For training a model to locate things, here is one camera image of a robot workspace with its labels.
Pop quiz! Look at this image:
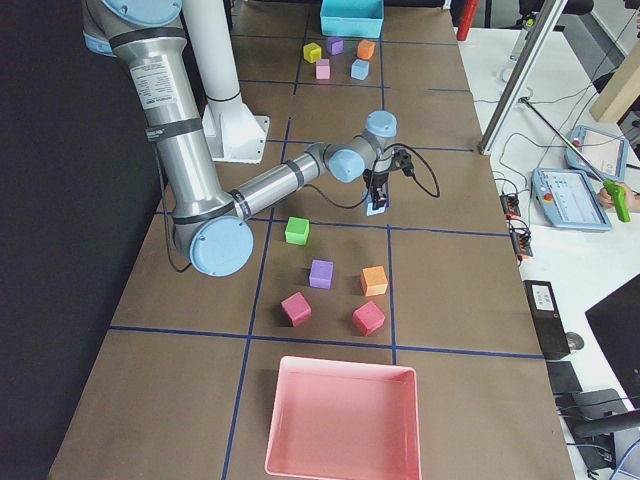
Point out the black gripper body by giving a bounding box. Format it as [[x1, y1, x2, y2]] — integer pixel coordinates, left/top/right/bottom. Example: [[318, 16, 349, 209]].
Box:
[[367, 170, 389, 193]]

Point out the light blue foam block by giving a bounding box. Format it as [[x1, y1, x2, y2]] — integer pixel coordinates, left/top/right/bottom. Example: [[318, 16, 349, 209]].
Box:
[[350, 58, 370, 80], [365, 200, 386, 216]]

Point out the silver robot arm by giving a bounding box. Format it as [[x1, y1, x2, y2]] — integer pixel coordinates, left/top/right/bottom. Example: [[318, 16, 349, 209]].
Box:
[[82, 1, 397, 277]]

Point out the person's hand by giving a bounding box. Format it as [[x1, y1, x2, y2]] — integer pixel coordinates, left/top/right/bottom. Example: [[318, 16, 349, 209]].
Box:
[[598, 182, 640, 213]]

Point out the orange foam block right side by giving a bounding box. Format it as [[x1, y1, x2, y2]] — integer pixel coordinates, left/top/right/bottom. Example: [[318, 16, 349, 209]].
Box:
[[360, 266, 389, 297]]

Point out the green foam block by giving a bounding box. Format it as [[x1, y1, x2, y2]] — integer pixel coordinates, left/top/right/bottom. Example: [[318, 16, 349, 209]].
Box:
[[285, 217, 310, 246]]

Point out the purple foam block right side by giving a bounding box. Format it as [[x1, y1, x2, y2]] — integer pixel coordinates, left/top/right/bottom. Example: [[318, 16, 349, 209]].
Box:
[[309, 259, 334, 289]]

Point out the purple foam block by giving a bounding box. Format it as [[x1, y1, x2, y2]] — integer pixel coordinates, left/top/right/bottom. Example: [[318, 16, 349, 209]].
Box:
[[309, 259, 334, 289], [326, 36, 344, 56]]

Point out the red foam block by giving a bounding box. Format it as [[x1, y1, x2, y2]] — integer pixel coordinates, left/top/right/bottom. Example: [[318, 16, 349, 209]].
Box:
[[352, 301, 386, 336]]

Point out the light pink foam block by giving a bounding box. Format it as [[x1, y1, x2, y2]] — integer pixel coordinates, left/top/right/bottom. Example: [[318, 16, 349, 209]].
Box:
[[315, 59, 331, 80]]

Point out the dark pink foam block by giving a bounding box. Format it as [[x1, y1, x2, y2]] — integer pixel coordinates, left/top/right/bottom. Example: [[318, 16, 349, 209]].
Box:
[[280, 292, 312, 327]]

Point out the purple foam block left side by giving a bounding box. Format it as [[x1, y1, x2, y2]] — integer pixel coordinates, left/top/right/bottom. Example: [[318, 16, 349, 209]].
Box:
[[326, 36, 344, 56]]

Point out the yellow foam block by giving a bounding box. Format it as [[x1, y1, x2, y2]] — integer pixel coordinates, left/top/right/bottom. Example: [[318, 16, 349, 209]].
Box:
[[303, 42, 323, 64]]

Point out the orange connector strip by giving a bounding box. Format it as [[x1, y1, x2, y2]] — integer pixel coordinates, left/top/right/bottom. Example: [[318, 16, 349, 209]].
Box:
[[500, 193, 533, 262]]

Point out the teal plastic bin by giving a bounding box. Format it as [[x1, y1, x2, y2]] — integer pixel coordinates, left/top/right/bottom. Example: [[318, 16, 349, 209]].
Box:
[[320, 0, 384, 38]]

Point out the teach pendant near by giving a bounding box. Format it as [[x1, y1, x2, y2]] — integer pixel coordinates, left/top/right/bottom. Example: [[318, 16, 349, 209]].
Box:
[[531, 168, 612, 232]]

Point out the teach pendant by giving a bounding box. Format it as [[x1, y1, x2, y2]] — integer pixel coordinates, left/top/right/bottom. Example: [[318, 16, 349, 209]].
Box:
[[569, 125, 630, 181], [531, 168, 612, 232]]

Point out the black power box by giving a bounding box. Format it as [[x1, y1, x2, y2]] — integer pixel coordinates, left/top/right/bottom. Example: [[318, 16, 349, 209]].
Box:
[[523, 280, 570, 361]]

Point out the teach pendant far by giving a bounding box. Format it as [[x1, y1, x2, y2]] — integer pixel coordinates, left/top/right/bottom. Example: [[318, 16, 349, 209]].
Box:
[[569, 125, 630, 181]]

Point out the black computer mouse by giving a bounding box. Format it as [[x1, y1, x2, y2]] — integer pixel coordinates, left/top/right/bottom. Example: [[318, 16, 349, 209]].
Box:
[[566, 332, 585, 353]]

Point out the black monitor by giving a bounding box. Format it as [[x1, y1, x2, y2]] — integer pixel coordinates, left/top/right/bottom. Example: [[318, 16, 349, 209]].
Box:
[[586, 282, 639, 407]]

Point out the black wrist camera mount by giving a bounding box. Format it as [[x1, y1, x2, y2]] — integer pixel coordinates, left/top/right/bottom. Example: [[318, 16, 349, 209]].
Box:
[[392, 149, 415, 177]]

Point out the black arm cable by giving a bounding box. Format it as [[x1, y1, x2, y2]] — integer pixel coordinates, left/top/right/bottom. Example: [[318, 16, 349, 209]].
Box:
[[163, 144, 443, 274]]

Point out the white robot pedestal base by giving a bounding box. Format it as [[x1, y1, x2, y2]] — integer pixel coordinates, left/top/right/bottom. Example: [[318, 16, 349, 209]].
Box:
[[182, 0, 270, 164]]

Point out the aluminium frame post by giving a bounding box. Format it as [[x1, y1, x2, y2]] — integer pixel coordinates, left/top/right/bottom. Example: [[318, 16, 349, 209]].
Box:
[[478, 0, 568, 155]]

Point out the green handled reacher grabber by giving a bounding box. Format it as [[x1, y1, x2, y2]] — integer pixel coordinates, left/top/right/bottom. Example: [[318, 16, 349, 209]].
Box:
[[518, 97, 631, 223]]

